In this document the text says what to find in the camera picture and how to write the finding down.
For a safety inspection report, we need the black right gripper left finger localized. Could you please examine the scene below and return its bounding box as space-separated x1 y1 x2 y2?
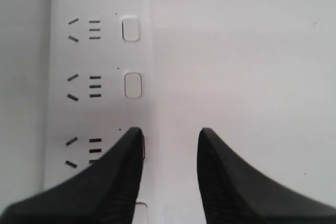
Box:
1 127 144 223

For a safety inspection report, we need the white five-outlet power strip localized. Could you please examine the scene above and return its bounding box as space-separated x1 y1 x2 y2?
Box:
43 0 155 224

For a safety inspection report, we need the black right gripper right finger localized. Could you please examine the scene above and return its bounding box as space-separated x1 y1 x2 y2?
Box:
197 128 335 223

